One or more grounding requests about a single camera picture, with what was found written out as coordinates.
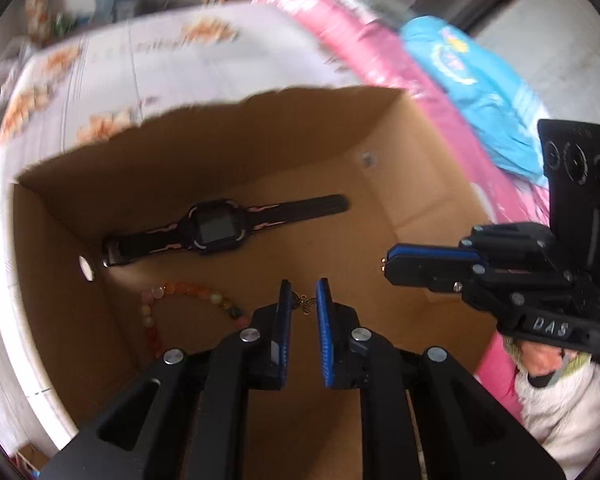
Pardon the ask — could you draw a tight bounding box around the small gold earring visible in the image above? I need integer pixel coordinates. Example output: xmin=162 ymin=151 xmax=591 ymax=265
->
xmin=291 ymin=292 xmax=316 ymax=315

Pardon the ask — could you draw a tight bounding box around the black camera box right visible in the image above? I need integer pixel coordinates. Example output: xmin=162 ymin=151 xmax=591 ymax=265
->
xmin=535 ymin=118 xmax=600 ymax=331

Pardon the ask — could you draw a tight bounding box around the multicolour bead bracelet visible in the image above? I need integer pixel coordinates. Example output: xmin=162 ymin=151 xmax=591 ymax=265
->
xmin=139 ymin=280 xmax=251 ymax=361

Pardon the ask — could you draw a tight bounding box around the blue garment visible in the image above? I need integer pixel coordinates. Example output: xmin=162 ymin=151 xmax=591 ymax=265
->
xmin=400 ymin=15 xmax=550 ymax=188

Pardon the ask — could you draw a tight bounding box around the white plastic bag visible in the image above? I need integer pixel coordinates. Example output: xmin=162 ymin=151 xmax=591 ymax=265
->
xmin=0 ymin=37 xmax=35 ymax=110

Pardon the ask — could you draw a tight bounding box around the right hand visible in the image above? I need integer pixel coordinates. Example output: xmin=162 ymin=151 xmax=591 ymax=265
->
xmin=517 ymin=340 xmax=577 ymax=377

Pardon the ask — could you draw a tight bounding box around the brown cardboard box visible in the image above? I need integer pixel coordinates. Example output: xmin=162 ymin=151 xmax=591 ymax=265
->
xmin=9 ymin=87 xmax=494 ymax=479

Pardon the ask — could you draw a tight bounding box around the black pink smartwatch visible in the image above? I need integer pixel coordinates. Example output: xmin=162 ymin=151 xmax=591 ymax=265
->
xmin=102 ymin=194 xmax=350 ymax=268

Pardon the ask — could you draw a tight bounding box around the white fleece right sleeve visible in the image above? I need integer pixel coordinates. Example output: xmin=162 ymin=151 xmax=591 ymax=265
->
xmin=504 ymin=337 xmax=600 ymax=479

